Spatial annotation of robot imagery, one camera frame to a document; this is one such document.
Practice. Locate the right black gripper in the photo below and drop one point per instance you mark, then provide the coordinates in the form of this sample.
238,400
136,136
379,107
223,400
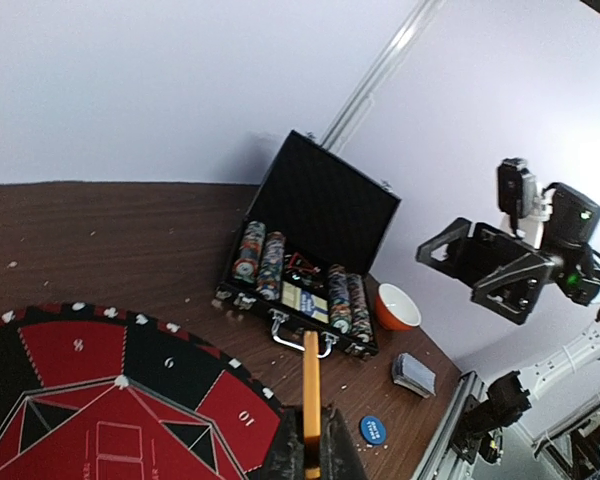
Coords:
505,274

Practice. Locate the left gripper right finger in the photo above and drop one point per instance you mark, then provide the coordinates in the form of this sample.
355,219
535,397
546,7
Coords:
339,459

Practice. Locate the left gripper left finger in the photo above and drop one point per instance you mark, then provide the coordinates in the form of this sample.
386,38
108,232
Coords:
286,455

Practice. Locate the blue small blind button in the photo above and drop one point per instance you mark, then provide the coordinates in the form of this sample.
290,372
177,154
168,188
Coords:
373,430

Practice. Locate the orange big blind button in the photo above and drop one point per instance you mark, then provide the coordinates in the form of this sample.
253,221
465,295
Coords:
311,406

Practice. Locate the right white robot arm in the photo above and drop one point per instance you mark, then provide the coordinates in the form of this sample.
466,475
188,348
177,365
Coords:
512,394

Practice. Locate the orange white bowl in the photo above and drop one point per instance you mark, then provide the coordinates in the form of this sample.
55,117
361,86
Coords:
395,310

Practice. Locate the front right chip row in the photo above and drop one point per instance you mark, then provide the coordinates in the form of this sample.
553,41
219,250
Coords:
361,319

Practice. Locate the chip row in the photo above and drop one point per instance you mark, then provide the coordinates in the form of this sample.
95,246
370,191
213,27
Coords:
269,279
361,319
340,316
246,265

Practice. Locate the boxed card decks in case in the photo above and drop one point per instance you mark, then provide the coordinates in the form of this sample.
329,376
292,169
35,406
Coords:
305,302

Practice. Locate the back right chip row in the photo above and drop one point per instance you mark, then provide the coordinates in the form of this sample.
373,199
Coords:
340,316

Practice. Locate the front left chip row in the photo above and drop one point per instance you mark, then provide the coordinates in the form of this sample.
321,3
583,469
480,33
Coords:
269,279

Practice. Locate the back left chip row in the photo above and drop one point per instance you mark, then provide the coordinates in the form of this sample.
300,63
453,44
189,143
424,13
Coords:
246,265

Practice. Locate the black poker chip case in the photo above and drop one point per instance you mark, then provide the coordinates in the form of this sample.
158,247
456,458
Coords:
328,211

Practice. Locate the round red black poker mat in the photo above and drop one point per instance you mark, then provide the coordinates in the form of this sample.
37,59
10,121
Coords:
91,392

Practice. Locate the front aluminium rail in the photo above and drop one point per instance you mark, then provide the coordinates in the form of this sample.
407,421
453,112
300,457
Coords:
440,461

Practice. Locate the right aluminium frame post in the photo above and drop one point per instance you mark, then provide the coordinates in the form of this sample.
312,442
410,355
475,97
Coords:
388,61

